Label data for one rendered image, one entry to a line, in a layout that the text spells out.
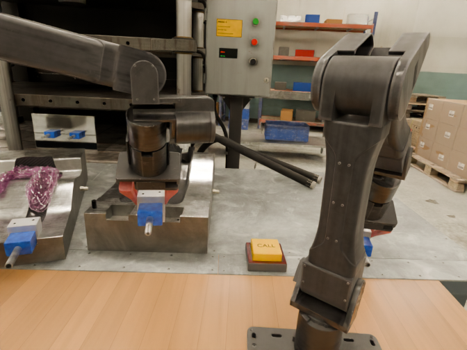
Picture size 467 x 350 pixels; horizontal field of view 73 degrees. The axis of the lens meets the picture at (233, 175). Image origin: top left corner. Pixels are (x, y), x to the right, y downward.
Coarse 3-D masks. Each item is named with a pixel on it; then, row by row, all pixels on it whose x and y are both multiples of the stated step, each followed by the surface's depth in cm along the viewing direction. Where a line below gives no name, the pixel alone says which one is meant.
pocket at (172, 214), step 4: (168, 208) 71; (172, 208) 71; (176, 208) 71; (180, 208) 71; (168, 212) 71; (172, 212) 71; (176, 212) 71; (180, 212) 71; (168, 216) 71; (172, 216) 72; (176, 216) 72; (168, 220) 70; (172, 220) 70; (176, 220) 70
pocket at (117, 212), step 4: (108, 208) 69; (112, 208) 70; (116, 208) 71; (120, 208) 71; (124, 208) 71; (128, 208) 71; (132, 208) 71; (108, 212) 69; (112, 212) 71; (116, 212) 71; (120, 212) 71; (124, 212) 71; (128, 212) 71; (108, 216) 69; (112, 216) 71; (116, 216) 71; (120, 216) 71; (124, 216) 71; (128, 216) 71; (116, 220) 66; (120, 220) 67; (124, 220) 67; (128, 220) 67
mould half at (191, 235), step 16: (192, 160) 93; (208, 160) 94; (192, 176) 89; (208, 176) 89; (112, 192) 78; (192, 192) 81; (208, 192) 81; (96, 208) 68; (192, 208) 70; (208, 208) 71; (96, 224) 67; (112, 224) 67; (128, 224) 67; (176, 224) 67; (192, 224) 67; (208, 224) 72; (96, 240) 68; (112, 240) 68; (128, 240) 68; (144, 240) 68; (160, 240) 68; (176, 240) 68; (192, 240) 68
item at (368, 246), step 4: (364, 228) 73; (364, 232) 72; (368, 232) 72; (364, 236) 72; (368, 236) 72; (364, 240) 70; (368, 240) 71; (364, 244) 69; (368, 244) 69; (368, 248) 69; (368, 252) 69; (368, 256) 69; (368, 260) 65; (368, 264) 65
